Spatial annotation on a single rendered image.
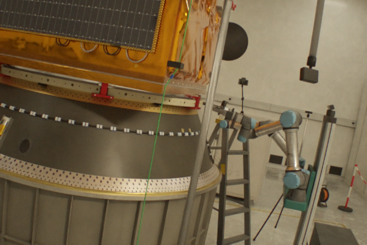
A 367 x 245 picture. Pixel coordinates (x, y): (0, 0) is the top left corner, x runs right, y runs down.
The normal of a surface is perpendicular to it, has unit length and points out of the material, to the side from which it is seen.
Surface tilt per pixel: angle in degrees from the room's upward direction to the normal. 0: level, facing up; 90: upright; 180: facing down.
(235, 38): 90
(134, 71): 92
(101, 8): 90
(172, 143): 62
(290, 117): 83
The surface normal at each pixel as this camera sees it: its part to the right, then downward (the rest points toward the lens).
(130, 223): 0.50, 0.13
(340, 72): -0.14, 0.02
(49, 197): 0.10, 0.06
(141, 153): 0.57, -0.33
